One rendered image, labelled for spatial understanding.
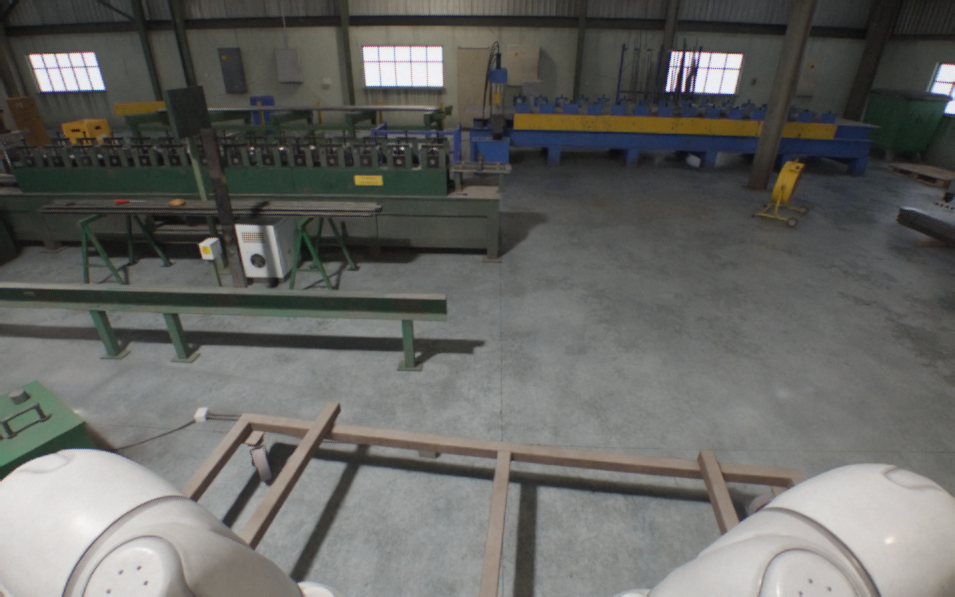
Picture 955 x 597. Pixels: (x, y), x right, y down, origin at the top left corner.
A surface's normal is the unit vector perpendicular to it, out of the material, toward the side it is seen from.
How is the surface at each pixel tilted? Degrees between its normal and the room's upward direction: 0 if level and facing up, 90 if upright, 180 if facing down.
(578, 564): 0
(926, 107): 94
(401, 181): 90
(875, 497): 6
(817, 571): 27
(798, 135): 90
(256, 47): 90
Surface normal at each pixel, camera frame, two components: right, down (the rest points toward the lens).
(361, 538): 0.01, -0.88
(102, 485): 0.11, -0.96
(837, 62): -0.04, 0.47
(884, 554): 0.02, -0.56
